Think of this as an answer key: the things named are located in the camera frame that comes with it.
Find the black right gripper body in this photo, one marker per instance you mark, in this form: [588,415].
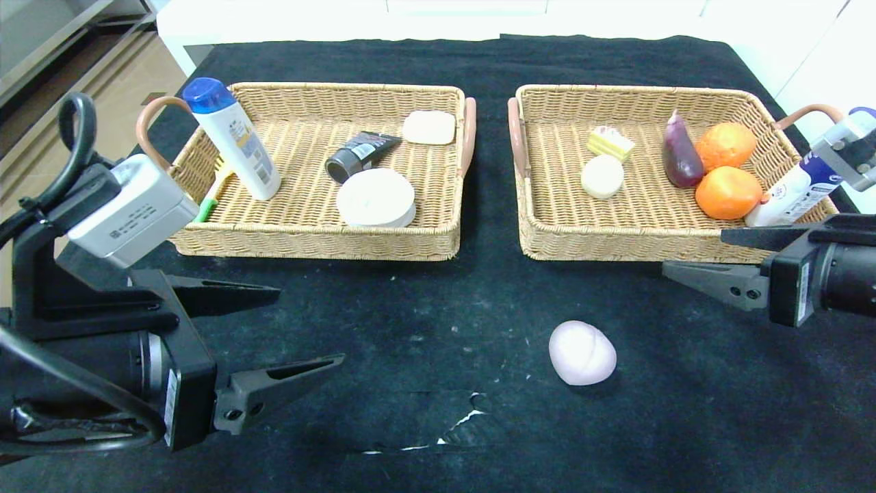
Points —
[792,287]

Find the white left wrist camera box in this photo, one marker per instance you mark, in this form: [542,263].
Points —
[130,212]

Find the black cosmetic tube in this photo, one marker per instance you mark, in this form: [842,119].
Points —
[359,156]

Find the white soap bar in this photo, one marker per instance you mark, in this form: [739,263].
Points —
[429,127]

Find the yellow toy cake slice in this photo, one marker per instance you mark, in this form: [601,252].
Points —
[609,144]

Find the rough orange fruit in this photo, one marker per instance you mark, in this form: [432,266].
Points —
[725,144]

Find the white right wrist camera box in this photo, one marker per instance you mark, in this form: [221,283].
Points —
[845,147]

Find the smooth orange fruit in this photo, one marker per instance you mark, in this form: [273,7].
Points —
[728,194]

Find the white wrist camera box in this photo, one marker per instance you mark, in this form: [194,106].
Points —
[845,147]
[130,212]

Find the pink round ball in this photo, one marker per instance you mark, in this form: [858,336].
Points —
[582,352]

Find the white round container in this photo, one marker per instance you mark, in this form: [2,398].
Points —
[375,198]

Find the white bottle with blue cap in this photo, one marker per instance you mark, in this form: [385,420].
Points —
[246,150]

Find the wicker basket with toy food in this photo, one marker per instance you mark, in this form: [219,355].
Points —
[582,226]

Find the white bottle with purple cap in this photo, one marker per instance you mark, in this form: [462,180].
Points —
[787,198]

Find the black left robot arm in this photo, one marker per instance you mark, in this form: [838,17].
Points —
[82,363]

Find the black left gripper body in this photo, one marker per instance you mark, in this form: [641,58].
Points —
[183,370]

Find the black tablecloth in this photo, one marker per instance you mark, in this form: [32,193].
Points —
[684,424]

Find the yellow green dish brush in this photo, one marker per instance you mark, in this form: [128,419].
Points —
[220,181]

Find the wicker basket with dish brush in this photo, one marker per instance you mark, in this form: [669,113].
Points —
[308,219]

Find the purple toy eggplant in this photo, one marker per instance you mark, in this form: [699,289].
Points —
[681,163]

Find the grey metal shelf unit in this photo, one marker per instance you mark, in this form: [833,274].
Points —
[41,41]

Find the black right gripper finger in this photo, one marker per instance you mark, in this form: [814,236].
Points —
[725,284]
[766,236]

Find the cream toy bun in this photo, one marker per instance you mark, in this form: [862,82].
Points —
[603,176]

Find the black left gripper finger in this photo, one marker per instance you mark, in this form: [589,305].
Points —
[219,296]
[274,387]

